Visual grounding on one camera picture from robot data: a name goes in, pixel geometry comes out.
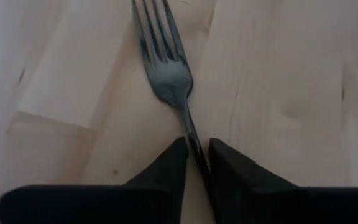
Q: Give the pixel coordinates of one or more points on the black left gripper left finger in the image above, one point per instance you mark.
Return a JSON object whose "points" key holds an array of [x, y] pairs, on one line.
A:
{"points": [[104, 205]]}

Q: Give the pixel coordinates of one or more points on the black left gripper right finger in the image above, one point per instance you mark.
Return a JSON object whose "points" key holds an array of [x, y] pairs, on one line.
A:
{"points": [[291, 205]]}

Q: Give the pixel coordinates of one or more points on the black metal fork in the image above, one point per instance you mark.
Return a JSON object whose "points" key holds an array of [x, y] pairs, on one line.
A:
{"points": [[169, 77]]}

